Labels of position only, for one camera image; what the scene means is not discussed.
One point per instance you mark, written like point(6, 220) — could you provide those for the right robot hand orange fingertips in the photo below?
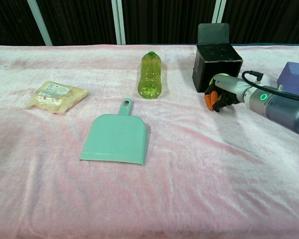
point(230, 85)

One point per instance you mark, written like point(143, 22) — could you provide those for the black open box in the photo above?
point(215, 62)

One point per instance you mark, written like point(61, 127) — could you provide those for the purple foam block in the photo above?
point(295, 78)

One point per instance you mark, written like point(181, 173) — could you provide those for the yellow-green plastic bottle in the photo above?
point(150, 77)

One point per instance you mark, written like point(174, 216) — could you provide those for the pink fleece table cloth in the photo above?
point(164, 186)

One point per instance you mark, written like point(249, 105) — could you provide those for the teal plastic dustpan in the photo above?
point(117, 139)

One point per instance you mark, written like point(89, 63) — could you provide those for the beige snack packet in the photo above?
point(56, 97)

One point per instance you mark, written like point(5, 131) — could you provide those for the white partition post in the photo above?
point(219, 11)
point(41, 25)
point(118, 22)

